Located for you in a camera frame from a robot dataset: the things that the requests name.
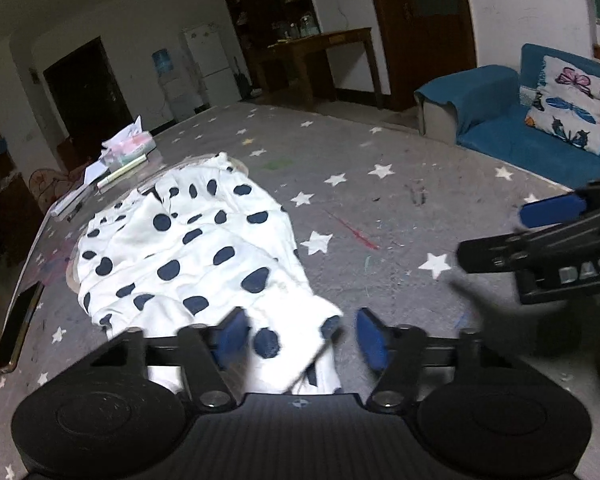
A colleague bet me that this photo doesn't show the white navy polka dot garment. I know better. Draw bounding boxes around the white navy polka dot garment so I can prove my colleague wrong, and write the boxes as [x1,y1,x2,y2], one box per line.
[73,153,341,394]

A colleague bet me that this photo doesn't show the butterfly print cushion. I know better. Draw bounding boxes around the butterfly print cushion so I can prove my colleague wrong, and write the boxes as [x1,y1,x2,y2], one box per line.
[524,55,600,157]

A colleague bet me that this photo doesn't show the blue sofa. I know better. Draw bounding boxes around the blue sofa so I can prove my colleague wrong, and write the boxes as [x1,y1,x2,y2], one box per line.
[415,44,600,188]

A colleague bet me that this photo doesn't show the black smartphone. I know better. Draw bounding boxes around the black smartphone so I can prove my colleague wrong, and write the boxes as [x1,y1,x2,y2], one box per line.
[0,282,44,375]

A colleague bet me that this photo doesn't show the white pen box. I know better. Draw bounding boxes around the white pen box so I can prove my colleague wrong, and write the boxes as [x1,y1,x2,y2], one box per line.
[96,155,147,190]

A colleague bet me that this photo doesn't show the white paper sheets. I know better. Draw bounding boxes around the white paper sheets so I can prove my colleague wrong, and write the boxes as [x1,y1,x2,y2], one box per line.
[50,159,110,218]

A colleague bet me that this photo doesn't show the tissue pack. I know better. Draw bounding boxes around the tissue pack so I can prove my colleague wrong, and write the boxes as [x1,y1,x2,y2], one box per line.
[99,116,156,170]

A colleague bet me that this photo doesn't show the dark wooden door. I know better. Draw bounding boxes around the dark wooden door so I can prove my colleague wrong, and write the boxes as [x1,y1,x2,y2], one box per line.
[373,0,478,110]

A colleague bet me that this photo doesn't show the water dispenser with blue bottle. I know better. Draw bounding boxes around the water dispenser with blue bottle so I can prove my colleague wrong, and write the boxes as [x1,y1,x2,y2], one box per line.
[151,49,196,122]

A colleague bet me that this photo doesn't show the dark wooden side table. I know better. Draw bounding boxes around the dark wooden side table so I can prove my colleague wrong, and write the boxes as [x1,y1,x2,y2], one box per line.
[253,27,384,112]

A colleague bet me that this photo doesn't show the white refrigerator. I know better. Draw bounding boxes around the white refrigerator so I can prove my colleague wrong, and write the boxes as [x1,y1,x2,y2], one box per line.
[183,24,240,106]

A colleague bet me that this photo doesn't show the dark wall shelf unit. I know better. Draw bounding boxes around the dark wall shelf unit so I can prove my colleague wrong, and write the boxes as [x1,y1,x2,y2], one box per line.
[225,0,320,91]

